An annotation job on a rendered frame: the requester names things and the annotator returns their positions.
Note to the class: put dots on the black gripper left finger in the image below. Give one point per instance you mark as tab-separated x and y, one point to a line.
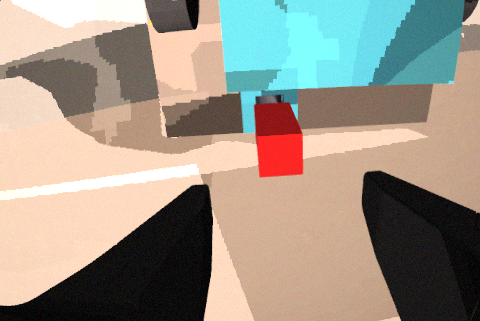
159	272

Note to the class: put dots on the peach inclined ramp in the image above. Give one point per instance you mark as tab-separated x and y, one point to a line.
194	101

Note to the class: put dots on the red-headed stop pin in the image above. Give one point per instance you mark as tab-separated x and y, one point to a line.
279	140

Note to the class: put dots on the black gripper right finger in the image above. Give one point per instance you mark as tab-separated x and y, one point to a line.
428	248

